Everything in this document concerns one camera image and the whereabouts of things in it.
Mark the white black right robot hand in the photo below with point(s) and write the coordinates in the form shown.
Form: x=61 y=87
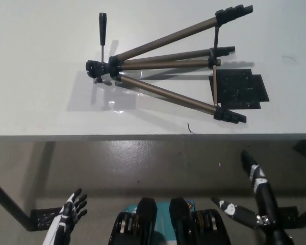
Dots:
x=266 y=201

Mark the black robot legs with teal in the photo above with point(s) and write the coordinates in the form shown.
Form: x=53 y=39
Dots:
x=148 y=224

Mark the bronze and black camera tripod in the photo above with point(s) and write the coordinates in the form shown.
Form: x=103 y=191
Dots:
x=168 y=39

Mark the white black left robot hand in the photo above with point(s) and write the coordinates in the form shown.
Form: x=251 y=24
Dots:
x=63 y=217

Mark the clear tape patch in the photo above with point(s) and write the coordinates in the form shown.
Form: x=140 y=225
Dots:
x=97 y=94

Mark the black table leg base plate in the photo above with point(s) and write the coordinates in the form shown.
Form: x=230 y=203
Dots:
x=44 y=218

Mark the black tape patch on table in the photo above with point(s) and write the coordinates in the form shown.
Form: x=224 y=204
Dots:
x=239 y=86

